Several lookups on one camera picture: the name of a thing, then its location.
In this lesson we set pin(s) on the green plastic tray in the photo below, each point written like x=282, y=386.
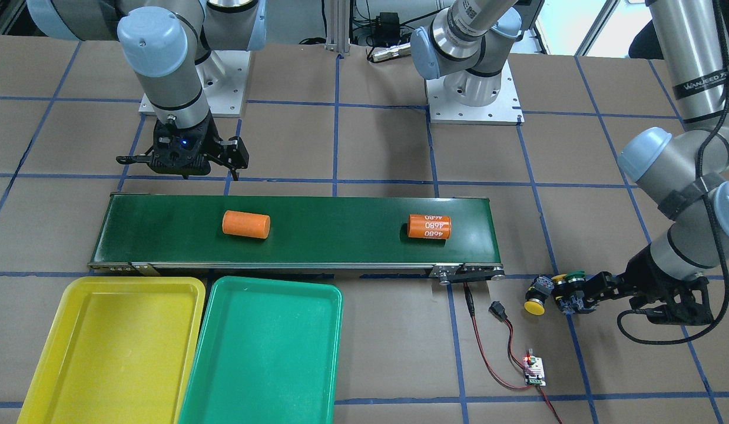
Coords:
x=267, y=353

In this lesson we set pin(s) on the yellow mushroom push button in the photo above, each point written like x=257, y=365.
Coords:
x=540, y=290

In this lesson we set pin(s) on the small controller circuit board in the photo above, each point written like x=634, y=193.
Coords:
x=533, y=370

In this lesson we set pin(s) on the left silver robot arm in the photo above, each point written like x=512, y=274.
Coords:
x=467, y=44

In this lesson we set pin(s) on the yellow plastic tray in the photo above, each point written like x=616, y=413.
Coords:
x=120, y=350

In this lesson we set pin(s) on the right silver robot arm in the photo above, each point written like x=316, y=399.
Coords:
x=172, y=47

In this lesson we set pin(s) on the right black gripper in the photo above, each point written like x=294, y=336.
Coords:
x=234, y=148

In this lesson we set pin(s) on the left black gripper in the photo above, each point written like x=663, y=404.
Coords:
x=634, y=272

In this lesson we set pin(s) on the green push button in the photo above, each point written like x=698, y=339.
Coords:
x=574, y=281

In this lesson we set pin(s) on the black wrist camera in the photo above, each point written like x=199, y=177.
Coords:
x=234, y=155

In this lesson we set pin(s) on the plain orange cylinder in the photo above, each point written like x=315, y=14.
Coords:
x=245, y=224

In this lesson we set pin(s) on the green conveyor belt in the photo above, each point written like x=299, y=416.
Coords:
x=149, y=234

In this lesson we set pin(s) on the orange cylinder with label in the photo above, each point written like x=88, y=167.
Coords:
x=432, y=227

